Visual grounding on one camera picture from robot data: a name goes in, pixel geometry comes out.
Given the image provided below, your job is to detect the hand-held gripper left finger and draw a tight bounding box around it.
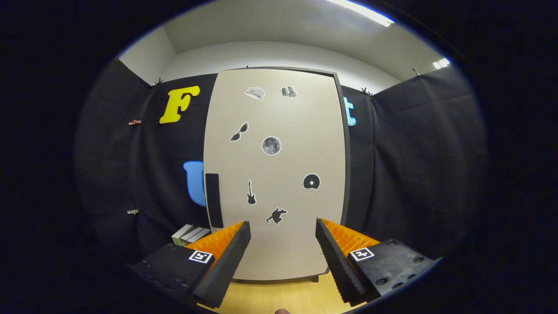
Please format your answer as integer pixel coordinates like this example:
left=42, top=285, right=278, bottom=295
left=130, top=221, right=252, bottom=309

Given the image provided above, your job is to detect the brown book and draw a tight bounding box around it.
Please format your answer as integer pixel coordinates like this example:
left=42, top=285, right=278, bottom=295
left=181, top=227, right=212, bottom=247

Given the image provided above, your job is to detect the long ceiling light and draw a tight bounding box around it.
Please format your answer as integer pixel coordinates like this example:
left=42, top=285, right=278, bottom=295
left=325, top=0, right=395, bottom=27

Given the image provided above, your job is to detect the beige cabinet door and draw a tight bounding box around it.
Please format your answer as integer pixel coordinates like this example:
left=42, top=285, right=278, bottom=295
left=203, top=68, right=347, bottom=281

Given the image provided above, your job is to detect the black backdrop cloth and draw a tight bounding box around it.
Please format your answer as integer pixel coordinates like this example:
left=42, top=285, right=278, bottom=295
left=74, top=57, right=488, bottom=280

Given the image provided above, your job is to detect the black door handle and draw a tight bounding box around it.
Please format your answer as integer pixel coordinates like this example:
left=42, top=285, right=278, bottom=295
left=205, top=173, right=224, bottom=229

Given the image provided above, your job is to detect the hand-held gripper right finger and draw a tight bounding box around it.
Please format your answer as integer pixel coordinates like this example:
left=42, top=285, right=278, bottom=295
left=315, top=218, right=442, bottom=306

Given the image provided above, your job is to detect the green book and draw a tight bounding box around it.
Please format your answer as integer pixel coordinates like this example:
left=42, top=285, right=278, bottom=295
left=171, top=224, right=195, bottom=246

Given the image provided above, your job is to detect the grey cabinet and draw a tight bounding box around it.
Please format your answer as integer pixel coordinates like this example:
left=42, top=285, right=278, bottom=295
left=218, top=66, right=352, bottom=284

